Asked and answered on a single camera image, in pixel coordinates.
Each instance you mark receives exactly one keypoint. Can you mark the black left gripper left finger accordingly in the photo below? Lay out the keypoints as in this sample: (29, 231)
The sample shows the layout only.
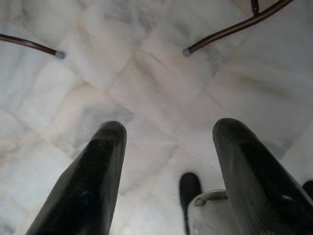
(90, 186)

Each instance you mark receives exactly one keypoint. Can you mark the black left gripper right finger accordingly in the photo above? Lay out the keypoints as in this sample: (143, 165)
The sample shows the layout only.
(254, 186)

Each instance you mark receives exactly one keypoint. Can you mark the silver robot leg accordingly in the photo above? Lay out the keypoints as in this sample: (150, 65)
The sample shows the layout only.
(210, 218)

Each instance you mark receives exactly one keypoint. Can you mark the brown metal chair leg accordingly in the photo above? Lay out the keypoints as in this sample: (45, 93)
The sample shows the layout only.
(230, 30)
(31, 44)

